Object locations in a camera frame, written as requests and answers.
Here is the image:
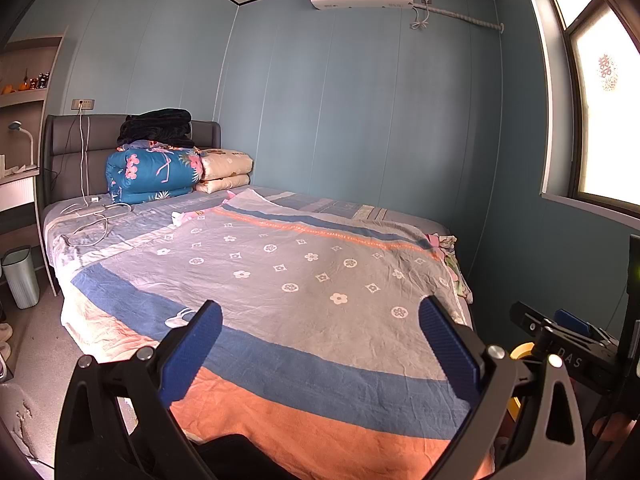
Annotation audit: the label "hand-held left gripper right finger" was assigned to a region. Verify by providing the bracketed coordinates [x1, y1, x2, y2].
[419, 295, 587, 480]

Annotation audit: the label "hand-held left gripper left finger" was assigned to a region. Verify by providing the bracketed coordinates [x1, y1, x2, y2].
[54, 300, 224, 480]

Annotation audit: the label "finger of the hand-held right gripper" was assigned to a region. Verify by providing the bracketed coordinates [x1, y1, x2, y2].
[554, 308, 608, 343]
[510, 301, 556, 341]

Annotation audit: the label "person's right forearm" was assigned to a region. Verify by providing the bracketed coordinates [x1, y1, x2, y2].
[592, 410, 640, 443]

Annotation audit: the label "pink floral sheet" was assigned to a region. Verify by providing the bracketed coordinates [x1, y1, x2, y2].
[425, 232, 475, 305]

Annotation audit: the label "window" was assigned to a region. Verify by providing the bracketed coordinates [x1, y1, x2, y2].
[520, 0, 640, 221]

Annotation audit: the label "blue floral folded quilt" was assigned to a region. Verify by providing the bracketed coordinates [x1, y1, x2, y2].
[105, 142, 203, 206]

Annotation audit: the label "grey waste bin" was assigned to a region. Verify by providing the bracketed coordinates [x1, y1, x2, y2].
[0, 245, 41, 310]

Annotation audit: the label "cream folded pillows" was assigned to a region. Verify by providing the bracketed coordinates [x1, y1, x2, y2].
[194, 147, 255, 195]

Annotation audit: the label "black folded clothes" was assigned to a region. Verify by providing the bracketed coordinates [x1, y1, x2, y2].
[117, 108, 196, 147]

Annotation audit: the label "grey upholstered bed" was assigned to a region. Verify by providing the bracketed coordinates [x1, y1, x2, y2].
[40, 114, 476, 480]

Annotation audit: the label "red paper window decoration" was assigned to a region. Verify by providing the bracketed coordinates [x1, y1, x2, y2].
[595, 52, 621, 92]

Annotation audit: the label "white desk lamp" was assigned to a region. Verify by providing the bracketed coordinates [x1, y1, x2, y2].
[7, 120, 40, 173]

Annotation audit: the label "white shelf unit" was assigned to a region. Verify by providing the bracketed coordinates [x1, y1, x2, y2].
[0, 27, 68, 246]

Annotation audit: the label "shelf ornaments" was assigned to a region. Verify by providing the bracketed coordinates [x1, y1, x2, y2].
[0, 69, 51, 95]

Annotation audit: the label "white charger cable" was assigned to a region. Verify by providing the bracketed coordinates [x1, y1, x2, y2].
[62, 107, 135, 248]

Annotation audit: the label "white wrapped air conditioner hose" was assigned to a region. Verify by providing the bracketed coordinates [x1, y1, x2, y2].
[414, 2, 505, 32]

